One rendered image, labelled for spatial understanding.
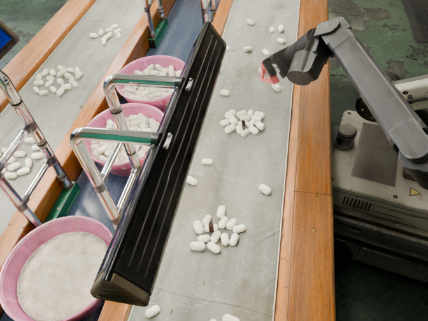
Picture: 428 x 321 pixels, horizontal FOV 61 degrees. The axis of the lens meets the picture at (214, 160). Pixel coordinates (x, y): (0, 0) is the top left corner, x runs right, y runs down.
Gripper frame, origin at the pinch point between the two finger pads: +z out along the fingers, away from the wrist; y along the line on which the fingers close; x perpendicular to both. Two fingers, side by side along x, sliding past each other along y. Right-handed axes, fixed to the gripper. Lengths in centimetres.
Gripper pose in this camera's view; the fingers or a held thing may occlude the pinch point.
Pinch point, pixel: (275, 71)
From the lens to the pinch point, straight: 106.6
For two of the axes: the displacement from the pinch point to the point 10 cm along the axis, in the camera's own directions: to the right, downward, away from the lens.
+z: -3.3, 1.5, 9.3
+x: -5.1, -8.6, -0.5
